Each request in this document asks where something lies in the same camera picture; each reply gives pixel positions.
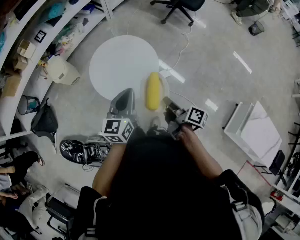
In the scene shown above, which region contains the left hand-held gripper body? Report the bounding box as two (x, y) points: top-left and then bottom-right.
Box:
(98, 87), (137, 145)

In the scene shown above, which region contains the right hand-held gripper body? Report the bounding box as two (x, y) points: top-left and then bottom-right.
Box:
(164, 105), (209, 140)

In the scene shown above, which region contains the white round plate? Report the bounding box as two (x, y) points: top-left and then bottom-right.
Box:
(139, 73), (171, 114)

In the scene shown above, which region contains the yellow corn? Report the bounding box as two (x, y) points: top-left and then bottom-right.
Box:
(145, 71), (161, 111)

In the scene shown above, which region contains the grey shoulder bag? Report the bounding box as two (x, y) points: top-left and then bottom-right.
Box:
(229, 198), (264, 240)

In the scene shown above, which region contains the person's left forearm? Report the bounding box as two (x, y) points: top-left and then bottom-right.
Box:
(91, 140), (127, 197)

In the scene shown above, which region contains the person's right forearm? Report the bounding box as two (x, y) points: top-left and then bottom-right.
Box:
(179, 126), (225, 182)

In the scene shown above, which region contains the round white table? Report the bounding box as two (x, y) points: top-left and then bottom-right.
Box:
(89, 35), (161, 102)

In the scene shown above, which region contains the person's grey shoe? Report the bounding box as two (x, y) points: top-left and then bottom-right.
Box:
(148, 116), (162, 130)

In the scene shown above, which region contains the black sticker-covered case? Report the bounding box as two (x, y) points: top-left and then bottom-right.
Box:
(59, 139), (90, 164)

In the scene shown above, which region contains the white marble board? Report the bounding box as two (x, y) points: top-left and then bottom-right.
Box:
(223, 100), (283, 169)

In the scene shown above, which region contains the black backpack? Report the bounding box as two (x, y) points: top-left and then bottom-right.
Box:
(30, 98), (60, 145)

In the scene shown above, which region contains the person's black clothing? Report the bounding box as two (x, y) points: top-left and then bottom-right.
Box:
(72, 127), (266, 240)

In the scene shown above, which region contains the beige plastic trash bin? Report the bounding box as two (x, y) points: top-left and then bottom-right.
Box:
(46, 55), (81, 86)

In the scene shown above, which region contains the black folding stool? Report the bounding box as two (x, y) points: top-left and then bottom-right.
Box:
(254, 150), (288, 187)

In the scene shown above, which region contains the black mesh wastebasket with teal bag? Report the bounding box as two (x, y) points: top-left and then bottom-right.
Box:
(17, 95), (41, 116)

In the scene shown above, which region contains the white shelf unit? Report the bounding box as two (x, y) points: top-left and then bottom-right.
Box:
(0, 0), (153, 145)

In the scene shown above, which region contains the large cardboard box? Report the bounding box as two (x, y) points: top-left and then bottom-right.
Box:
(1, 72), (22, 97)

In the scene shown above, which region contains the black and white patterned card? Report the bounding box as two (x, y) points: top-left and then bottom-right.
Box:
(34, 30), (48, 44)

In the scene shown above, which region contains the small cardboard box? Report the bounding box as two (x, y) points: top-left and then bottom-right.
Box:
(16, 39), (37, 59)

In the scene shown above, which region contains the white storage rack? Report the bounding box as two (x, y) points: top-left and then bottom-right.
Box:
(272, 146), (300, 240)

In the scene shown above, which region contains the teal plastic bag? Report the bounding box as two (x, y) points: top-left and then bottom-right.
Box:
(46, 1), (67, 20)

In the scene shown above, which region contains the grey device with tangled cables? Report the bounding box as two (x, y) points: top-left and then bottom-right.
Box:
(82, 136), (113, 171)

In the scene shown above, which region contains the white floor cable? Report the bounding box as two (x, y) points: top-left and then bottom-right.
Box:
(159, 21), (208, 72)

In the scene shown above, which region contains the black metal frame chair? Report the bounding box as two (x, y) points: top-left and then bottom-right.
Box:
(44, 183), (77, 240)

